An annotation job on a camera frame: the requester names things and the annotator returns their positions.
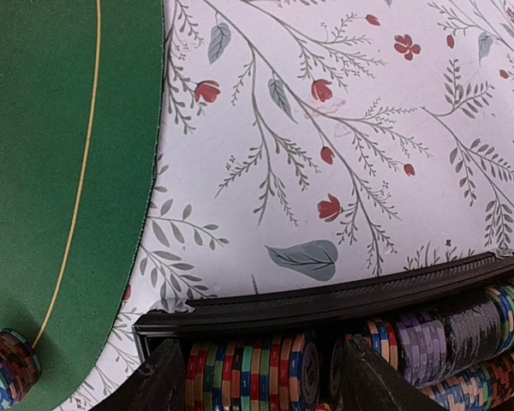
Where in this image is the blue topped chip stack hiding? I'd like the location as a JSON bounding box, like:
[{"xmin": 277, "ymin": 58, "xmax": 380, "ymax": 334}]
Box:
[{"xmin": 0, "ymin": 329, "xmax": 42, "ymax": 410}]

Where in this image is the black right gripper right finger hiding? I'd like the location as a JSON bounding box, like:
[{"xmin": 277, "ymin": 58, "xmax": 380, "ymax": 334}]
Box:
[{"xmin": 340, "ymin": 336, "xmax": 442, "ymax": 411}]

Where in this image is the round green poker mat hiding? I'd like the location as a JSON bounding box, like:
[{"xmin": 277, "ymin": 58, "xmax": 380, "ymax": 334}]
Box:
[{"xmin": 0, "ymin": 1, "xmax": 164, "ymax": 410}]

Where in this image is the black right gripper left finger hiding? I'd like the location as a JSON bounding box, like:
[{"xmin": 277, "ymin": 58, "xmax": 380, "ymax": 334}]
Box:
[{"xmin": 91, "ymin": 339, "xmax": 186, "ymax": 411}]

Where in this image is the black poker chip case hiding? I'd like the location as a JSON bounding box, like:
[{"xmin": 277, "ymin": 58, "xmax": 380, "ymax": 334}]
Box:
[{"xmin": 132, "ymin": 253, "xmax": 514, "ymax": 360}]

